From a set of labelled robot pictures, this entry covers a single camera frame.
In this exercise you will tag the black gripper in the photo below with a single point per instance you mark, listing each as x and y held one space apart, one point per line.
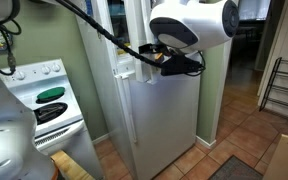
180 66

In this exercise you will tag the white freezer compartment door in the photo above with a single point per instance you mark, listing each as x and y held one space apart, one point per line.
140 33

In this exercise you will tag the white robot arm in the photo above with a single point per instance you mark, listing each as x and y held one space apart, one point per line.
4 143

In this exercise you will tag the white refrigerator body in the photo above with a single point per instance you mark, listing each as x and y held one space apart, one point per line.
97 83

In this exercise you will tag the yellow food box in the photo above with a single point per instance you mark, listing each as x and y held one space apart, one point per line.
123 50

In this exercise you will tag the bottle shaped magnet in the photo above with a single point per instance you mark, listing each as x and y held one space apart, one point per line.
98 34

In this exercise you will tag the bright window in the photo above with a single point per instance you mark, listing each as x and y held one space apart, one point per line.
254 10

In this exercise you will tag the white stove knob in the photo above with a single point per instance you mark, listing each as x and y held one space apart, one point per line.
45 69
19 75
56 67

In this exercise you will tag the green pot lid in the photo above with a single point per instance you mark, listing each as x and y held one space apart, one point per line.
50 94

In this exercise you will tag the white electric stove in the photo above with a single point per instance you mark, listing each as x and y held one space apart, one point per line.
74 150

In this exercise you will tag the light wooden table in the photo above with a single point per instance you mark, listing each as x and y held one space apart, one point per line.
285 160

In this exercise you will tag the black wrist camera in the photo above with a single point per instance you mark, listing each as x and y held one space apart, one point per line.
149 48

